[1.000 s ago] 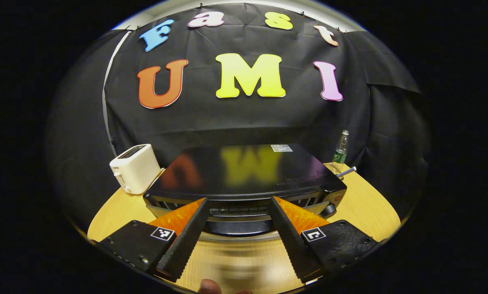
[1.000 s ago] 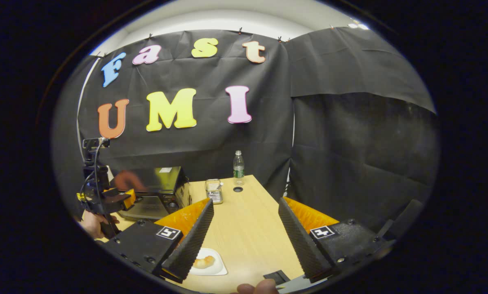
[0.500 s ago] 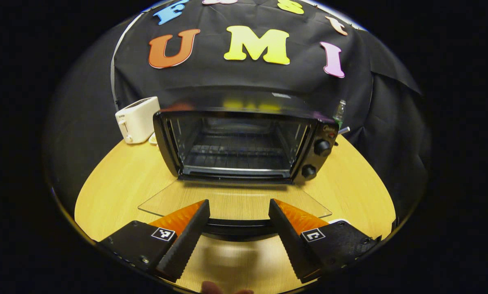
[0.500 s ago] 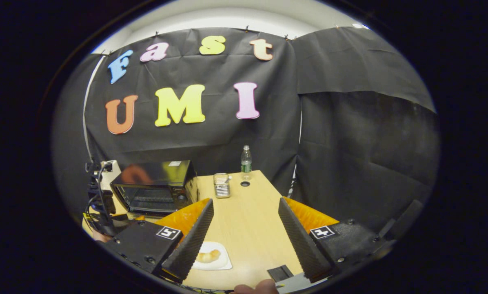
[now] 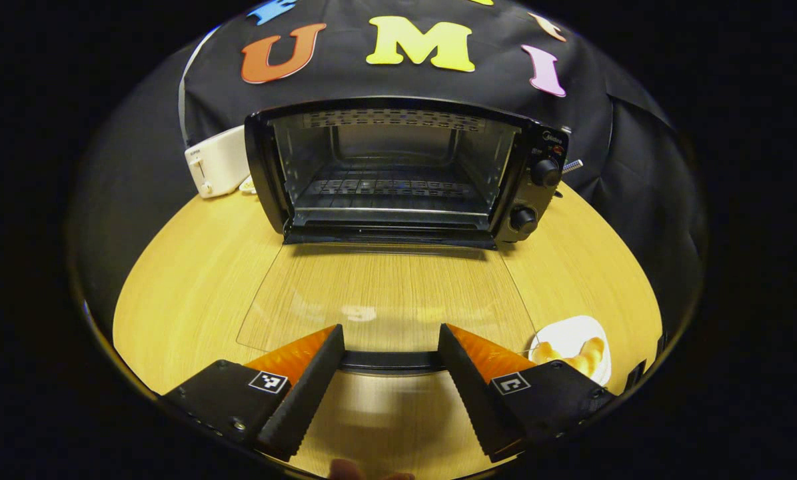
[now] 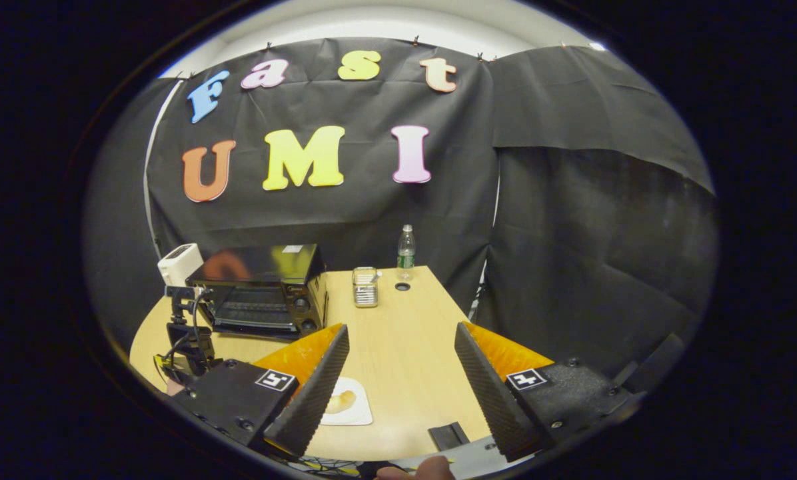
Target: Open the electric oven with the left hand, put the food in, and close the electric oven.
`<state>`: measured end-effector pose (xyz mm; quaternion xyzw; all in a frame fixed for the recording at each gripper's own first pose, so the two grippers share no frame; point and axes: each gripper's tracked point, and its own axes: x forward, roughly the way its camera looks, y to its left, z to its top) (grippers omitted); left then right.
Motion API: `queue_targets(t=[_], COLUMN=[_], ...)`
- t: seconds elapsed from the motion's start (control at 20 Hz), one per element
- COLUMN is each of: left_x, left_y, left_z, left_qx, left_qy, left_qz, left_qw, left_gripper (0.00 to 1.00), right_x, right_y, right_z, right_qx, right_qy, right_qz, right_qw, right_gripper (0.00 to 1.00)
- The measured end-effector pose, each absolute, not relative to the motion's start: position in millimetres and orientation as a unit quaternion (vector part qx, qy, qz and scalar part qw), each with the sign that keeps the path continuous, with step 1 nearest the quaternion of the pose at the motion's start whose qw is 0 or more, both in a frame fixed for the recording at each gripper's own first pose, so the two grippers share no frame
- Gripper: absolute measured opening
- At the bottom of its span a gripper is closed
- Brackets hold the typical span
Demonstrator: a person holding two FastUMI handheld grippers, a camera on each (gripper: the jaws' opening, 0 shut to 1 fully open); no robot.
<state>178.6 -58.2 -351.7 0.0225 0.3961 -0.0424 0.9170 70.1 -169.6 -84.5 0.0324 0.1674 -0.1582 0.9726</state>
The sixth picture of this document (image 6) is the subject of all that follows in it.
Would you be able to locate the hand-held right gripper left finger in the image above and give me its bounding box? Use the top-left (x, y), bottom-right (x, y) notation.
top-left (165, 323), bottom-right (351, 461)

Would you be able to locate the black backdrop cloth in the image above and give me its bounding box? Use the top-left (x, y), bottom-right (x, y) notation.
top-left (82, 37), bottom-right (719, 374)

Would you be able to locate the bundle of floor cables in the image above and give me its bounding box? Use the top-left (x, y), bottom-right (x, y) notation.
top-left (302, 455), bottom-right (376, 479)

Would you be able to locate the black rectangular object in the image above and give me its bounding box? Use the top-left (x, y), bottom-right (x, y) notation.
top-left (428, 421), bottom-right (470, 451)

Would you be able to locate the clear bottle with green label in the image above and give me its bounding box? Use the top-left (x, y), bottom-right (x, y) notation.
top-left (397, 225), bottom-right (416, 281)

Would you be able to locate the black electric oven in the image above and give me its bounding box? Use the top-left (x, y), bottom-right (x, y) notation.
top-left (185, 244), bottom-right (329, 342)

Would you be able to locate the golden croissant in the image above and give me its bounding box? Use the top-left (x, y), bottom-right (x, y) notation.
top-left (325, 390), bottom-right (357, 414)

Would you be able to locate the white square plate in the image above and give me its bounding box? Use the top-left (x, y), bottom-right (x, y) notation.
top-left (319, 377), bottom-right (374, 426)

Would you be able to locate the white toaster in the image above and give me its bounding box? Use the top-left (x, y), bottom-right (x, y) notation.
top-left (157, 243), bottom-right (204, 287)

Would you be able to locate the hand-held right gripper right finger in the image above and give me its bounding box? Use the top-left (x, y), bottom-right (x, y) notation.
top-left (454, 321), bottom-right (646, 463)

